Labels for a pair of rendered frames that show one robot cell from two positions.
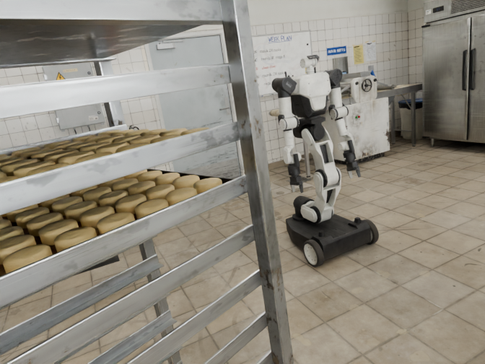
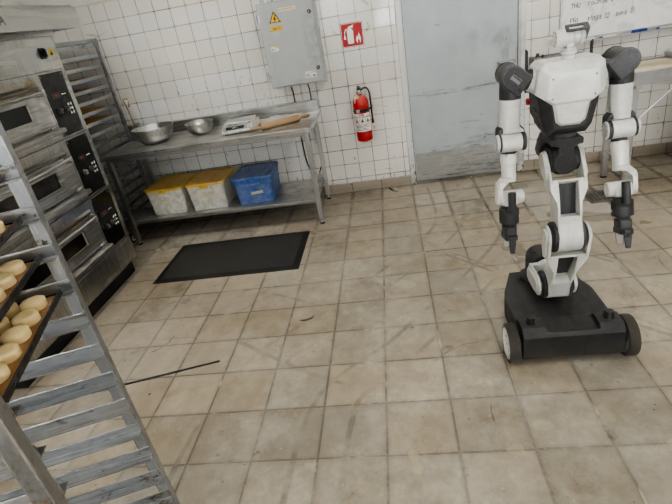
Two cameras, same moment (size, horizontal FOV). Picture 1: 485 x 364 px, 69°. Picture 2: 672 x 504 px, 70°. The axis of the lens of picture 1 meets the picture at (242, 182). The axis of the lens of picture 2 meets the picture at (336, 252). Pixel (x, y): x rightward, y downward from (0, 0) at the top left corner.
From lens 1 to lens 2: 0.91 m
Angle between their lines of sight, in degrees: 32
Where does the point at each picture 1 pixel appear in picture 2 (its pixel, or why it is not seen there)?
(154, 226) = not seen: outside the picture
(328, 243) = (534, 337)
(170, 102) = (420, 51)
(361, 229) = (608, 330)
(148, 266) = (102, 382)
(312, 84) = (561, 80)
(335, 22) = not seen: outside the picture
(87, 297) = (31, 402)
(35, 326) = not seen: outside the picture
